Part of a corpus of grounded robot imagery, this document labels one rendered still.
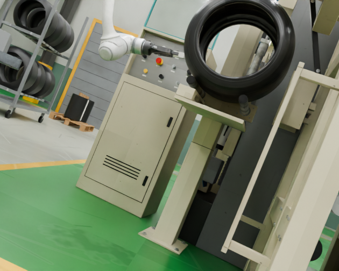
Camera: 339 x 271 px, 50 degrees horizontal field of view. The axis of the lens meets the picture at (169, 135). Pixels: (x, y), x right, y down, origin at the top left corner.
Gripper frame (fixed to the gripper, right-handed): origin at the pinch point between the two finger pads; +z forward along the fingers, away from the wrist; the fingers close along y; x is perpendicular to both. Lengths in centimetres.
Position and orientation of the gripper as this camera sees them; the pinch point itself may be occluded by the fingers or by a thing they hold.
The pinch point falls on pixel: (178, 54)
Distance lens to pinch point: 203.7
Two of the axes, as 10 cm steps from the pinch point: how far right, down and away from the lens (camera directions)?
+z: 9.4, 2.5, -2.4
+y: 2.2, 1.1, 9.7
